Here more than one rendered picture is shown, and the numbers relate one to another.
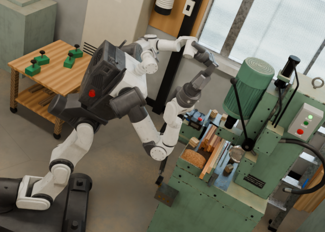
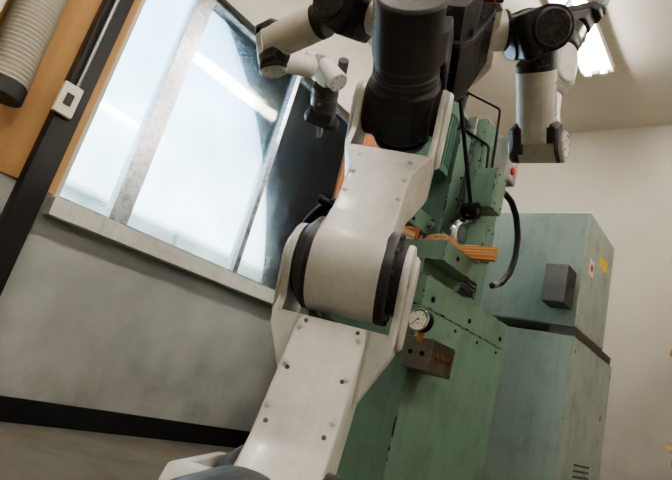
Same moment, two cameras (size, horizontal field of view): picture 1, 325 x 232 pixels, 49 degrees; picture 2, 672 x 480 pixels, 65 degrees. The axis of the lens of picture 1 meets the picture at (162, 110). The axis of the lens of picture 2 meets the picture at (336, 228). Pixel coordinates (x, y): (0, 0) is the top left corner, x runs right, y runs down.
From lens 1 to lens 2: 2.42 m
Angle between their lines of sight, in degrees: 77
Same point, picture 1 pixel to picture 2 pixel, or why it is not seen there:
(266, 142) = (499, 192)
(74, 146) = (420, 174)
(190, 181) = (444, 304)
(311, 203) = not seen: hidden behind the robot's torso
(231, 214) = (483, 353)
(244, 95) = (451, 132)
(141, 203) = not seen: outside the picture
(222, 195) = (475, 316)
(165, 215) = (406, 446)
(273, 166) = not seen: hidden behind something
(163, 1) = (21, 65)
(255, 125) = (456, 186)
